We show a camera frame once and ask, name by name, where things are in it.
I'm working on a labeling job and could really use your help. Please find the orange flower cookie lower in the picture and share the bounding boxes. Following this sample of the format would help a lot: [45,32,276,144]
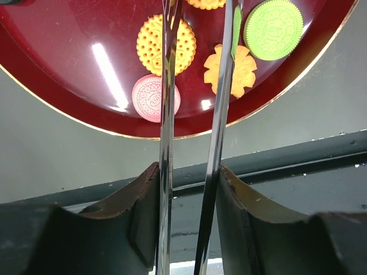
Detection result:
[204,44,257,98]

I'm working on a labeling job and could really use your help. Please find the pink sandwich cookie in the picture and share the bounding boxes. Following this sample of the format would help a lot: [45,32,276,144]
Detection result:
[131,73,181,123]

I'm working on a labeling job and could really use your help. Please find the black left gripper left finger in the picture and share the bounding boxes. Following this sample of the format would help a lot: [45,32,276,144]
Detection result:
[1,162,159,274]

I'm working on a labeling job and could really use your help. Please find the red round lacquer tray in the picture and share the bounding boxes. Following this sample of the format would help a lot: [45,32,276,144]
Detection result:
[1,1,357,140]

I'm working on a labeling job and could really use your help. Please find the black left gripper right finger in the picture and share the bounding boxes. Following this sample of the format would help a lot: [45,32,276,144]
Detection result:
[216,166,366,274]

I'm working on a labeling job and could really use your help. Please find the orange round dotted cookie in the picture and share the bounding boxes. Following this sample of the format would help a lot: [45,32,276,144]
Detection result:
[136,14,196,76]

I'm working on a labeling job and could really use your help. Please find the silver metal tongs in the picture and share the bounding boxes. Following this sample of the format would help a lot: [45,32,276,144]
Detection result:
[155,1,244,274]

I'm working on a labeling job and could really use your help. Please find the green sandwich cookie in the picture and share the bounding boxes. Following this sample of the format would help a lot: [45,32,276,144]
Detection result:
[244,1,304,61]

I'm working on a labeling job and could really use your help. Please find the black sandwich cookie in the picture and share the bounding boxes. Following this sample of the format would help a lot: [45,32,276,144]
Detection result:
[0,0,22,5]

